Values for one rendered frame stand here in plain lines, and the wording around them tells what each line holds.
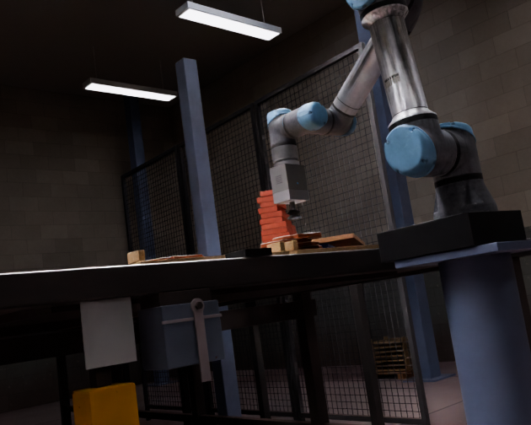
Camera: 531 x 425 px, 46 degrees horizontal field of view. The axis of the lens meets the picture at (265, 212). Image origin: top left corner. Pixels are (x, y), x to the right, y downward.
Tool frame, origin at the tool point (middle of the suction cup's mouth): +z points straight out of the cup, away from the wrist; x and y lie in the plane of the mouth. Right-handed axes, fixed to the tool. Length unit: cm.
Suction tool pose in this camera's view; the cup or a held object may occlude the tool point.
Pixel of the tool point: (294, 217)
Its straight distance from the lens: 178.8
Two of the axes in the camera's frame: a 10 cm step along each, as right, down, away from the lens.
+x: 7.0, -2.1, -6.8
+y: -7.0, -0.1, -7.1
